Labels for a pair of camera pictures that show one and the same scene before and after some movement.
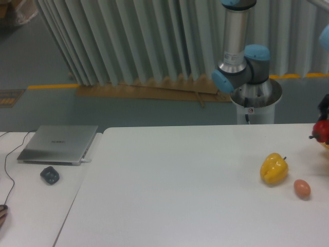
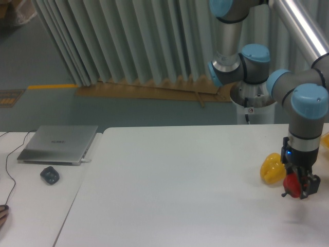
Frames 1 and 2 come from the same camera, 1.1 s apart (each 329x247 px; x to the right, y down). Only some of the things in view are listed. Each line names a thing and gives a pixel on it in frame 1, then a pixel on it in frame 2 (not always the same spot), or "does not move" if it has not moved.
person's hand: x=3 y=210 does not move
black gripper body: x=323 y=107 to x=301 y=162
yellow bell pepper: x=273 y=168 does not move
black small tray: x=50 y=175 does not move
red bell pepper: x=320 y=131 to x=291 y=184
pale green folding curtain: x=104 y=41 does not move
